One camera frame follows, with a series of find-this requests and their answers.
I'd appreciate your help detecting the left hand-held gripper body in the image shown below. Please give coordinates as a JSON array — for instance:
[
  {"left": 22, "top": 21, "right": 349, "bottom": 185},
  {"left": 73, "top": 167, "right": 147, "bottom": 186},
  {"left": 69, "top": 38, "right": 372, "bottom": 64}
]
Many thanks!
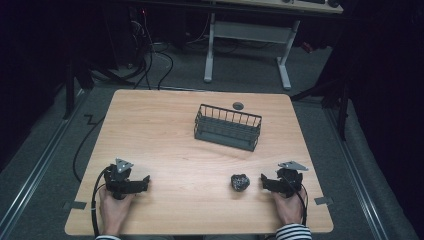
[{"left": 103, "top": 157, "right": 136, "bottom": 201}]

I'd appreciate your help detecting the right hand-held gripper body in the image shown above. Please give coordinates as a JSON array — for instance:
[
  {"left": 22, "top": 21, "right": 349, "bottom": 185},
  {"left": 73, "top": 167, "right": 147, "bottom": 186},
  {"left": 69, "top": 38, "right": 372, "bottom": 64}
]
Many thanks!
[{"left": 275, "top": 160, "right": 310, "bottom": 198}]

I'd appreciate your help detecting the black wrapper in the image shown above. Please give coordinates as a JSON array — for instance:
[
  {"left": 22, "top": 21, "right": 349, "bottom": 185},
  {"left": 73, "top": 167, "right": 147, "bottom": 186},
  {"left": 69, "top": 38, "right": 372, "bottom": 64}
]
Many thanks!
[{"left": 230, "top": 173, "right": 251, "bottom": 193}]

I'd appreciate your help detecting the dark wire basket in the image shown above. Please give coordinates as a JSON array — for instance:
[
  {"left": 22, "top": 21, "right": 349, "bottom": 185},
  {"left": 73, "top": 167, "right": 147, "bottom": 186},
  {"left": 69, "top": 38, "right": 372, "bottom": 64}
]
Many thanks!
[{"left": 193, "top": 103, "right": 263, "bottom": 153}]

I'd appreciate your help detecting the person's right hand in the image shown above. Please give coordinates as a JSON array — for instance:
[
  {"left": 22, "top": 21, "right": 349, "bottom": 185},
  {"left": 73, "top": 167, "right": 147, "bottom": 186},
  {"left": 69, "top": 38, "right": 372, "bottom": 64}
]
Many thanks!
[{"left": 270, "top": 187, "right": 307, "bottom": 227}]

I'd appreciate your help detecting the person's left hand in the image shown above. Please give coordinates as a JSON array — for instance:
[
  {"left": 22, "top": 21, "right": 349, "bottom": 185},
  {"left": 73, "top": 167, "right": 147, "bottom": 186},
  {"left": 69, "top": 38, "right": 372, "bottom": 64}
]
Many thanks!
[{"left": 98, "top": 187, "right": 136, "bottom": 237}]

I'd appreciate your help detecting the grey tape strip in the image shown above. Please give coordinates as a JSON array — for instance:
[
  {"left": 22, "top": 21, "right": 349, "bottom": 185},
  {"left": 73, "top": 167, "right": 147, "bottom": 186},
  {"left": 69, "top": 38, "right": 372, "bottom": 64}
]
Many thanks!
[
  {"left": 313, "top": 196, "right": 334, "bottom": 206},
  {"left": 63, "top": 200, "right": 88, "bottom": 211}
]

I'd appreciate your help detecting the black metal stand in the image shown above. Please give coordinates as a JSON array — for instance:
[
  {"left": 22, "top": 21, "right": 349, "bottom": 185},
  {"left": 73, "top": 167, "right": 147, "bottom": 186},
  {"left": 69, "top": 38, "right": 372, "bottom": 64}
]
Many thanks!
[
  {"left": 62, "top": 49, "right": 134, "bottom": 121},
  {"left": 289, "top": 66, "right": 351, "bottom": 142}
]

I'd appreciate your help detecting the white-framed desk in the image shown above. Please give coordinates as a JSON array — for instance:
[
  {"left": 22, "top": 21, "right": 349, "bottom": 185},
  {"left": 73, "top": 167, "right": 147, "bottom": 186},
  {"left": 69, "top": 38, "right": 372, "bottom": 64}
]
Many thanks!
[{"left": 202, "top": 0, "right": 345, "bottom": 91}]

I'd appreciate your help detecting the right hand-held gripper cable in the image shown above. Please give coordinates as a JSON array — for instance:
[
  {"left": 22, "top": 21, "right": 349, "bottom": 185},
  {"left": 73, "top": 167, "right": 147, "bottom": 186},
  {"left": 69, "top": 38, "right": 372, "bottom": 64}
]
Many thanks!
[{"left": 285, "top": 178, "right": 309, "bottom": 228}]

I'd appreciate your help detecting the hand-held gripper cable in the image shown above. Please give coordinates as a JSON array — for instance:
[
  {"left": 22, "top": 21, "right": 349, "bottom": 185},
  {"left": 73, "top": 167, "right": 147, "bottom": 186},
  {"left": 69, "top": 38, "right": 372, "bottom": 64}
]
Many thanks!
[
  {"left": 90, "top": 165, "right": 113, "bottom": 240},
  {"left": 285, "top": 178, "right": 309, "bottom": 228}
]

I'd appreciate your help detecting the left hand-held gripper cable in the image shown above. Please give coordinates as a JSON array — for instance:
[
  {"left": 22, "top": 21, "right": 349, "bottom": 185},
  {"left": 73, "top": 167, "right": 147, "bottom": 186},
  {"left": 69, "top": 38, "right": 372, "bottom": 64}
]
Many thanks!
[{"left": 90, "top": 165, "right": 113, "bottom": 240}]

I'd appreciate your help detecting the black floor cable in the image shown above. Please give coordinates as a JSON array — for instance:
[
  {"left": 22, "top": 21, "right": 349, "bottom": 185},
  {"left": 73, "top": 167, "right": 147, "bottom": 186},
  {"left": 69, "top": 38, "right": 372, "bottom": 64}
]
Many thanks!
[{"left": 72, "top": 113, "right": 107, "bottom": 184}]

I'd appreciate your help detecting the metal floor rail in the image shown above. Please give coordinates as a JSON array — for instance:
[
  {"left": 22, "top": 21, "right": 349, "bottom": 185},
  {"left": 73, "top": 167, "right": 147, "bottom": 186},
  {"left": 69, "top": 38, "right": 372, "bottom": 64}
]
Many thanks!
[
  {"left": 0, "top": 88, "right": 88, "bottom": 234},
  {"left": 324, "top": 106, "right": 391, "bottom": 240}
]

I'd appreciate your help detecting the bundle of black floor cables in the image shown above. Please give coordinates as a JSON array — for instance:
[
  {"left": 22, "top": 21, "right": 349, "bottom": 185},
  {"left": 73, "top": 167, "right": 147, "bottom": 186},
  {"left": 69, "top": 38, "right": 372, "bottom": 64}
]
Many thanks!
[{"left": 126, "top": 9, "right": 175, "bottom": 91}]

